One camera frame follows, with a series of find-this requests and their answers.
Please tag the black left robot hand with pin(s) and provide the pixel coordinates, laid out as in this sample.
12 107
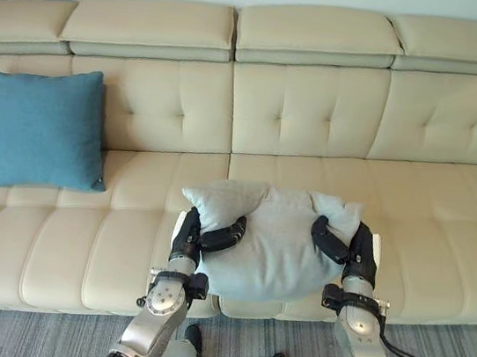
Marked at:
219 237

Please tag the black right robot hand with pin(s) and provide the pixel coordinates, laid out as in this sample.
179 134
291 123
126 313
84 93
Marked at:
335 245

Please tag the cream leather sofa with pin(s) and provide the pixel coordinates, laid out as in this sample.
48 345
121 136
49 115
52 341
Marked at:
300 120

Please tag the light grey cushion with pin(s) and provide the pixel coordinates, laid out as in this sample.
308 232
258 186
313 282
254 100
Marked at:
272 241

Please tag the blue cushion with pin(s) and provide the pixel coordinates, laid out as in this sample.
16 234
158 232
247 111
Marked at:
45 129

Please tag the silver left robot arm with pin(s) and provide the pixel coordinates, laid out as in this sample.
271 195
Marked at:
160 305

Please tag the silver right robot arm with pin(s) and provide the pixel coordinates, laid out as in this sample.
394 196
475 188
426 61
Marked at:
361 333

